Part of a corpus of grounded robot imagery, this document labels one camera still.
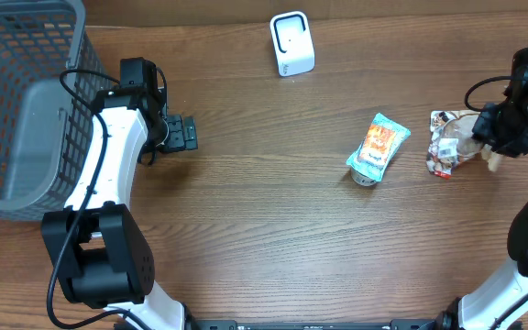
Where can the beige brown snack bag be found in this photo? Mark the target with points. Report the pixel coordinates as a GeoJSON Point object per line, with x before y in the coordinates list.
{"type": "Point", "coordinates": [452, 143]}

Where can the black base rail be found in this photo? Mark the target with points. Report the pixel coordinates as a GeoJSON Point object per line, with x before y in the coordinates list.
{"type": "Point", "coordinates": [395, 324]}

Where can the grey plastic mesh basket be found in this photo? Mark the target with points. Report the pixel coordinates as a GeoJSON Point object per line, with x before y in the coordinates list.
{"type": "Point", "coordinates": [48, 67]}

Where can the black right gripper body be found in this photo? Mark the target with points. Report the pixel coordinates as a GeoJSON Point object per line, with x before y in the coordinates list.
{"type": "Point", "coordinates": [493, 126]}

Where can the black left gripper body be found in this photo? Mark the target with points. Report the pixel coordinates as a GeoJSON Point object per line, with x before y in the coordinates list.
{"type": "Point", "coordinates": [183, 133]}

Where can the white barcode scanner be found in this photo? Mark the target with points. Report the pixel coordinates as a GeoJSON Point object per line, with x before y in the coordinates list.
{"type": "Point", "coordinates": [292, 42]}

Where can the teal orange snack packet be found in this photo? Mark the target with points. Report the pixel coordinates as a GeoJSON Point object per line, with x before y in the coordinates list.
{"type": "Point", "coordinates": [382, 141]}

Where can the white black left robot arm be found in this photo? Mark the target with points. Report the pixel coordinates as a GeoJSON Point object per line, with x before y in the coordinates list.
{"type": "Point", "coordinates": [102, 263]}

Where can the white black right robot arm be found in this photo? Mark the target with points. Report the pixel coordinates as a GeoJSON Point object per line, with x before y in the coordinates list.
{"type": "Point", "coordinates": [502, 299]}

